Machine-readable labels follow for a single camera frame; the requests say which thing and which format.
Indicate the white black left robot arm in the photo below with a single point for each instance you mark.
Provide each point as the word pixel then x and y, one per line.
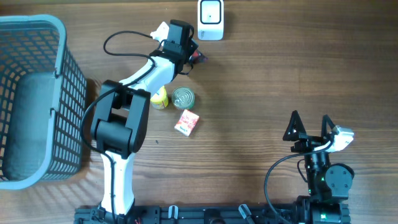
pixel 119 125

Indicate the yellow lidded jar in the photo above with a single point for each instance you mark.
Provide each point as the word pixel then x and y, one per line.
pixel 160 99

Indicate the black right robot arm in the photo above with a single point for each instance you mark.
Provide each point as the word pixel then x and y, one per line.
pixel 328 184

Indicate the red white small carton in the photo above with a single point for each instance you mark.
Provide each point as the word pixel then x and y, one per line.
pixel 187 122

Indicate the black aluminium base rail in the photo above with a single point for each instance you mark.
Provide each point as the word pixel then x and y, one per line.
pixel 202 215

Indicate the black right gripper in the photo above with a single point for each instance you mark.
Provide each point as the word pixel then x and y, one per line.
pixel 308 142

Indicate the grey plastic basket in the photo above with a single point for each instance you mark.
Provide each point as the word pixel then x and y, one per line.
pixel 43 98

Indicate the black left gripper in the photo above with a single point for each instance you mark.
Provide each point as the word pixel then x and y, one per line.
pixel 193 46

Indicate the white barcode scanner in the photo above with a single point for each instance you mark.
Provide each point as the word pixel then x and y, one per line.
pixel 210 19

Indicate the dark snack packet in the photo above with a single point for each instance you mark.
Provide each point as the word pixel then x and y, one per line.
pixel 197 57

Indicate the green tin can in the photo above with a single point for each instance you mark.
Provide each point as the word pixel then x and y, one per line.
pixel 183 98

